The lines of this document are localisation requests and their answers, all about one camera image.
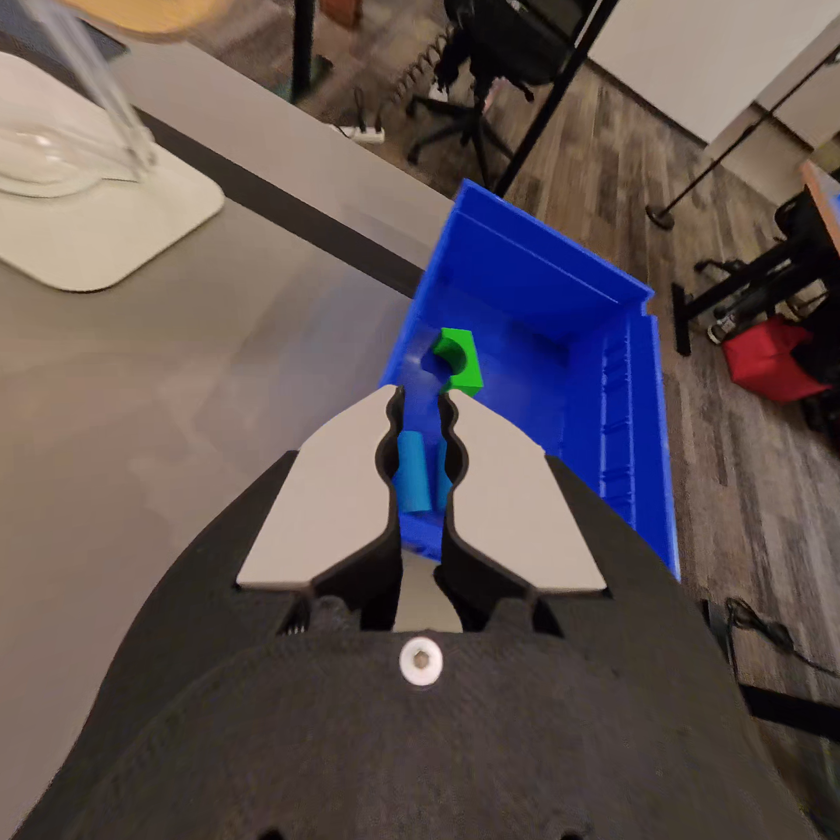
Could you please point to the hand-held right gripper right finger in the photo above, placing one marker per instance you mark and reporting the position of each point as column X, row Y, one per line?
column 525, row 518

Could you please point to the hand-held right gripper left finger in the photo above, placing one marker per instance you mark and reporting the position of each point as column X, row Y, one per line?
column 321, row 518

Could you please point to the blue wooden cylinder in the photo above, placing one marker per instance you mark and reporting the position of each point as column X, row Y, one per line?
column 442, row 485
column 413, row 472

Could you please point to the green wooden block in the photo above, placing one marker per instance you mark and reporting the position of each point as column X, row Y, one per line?
column 467, row 375

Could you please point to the blue plastic bin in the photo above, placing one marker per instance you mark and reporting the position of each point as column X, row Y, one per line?
column 525, row 295

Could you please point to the red bag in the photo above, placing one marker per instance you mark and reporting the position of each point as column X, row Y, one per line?
column 768, row 361

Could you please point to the white document stand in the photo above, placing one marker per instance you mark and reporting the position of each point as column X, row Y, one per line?
column 98, row 229

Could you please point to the white power strip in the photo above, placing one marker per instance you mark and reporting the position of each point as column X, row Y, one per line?
column 364, row 133

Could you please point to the black floor stand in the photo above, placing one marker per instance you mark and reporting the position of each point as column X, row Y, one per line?
column 722, row 157

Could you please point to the black table leg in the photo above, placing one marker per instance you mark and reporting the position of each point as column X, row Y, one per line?
column 558, row 98
column 303, row 46

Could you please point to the black office chair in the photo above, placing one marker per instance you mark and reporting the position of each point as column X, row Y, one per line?
column 512, row 39

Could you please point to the black table frame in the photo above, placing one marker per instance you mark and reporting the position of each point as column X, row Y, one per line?
column 754, row 275

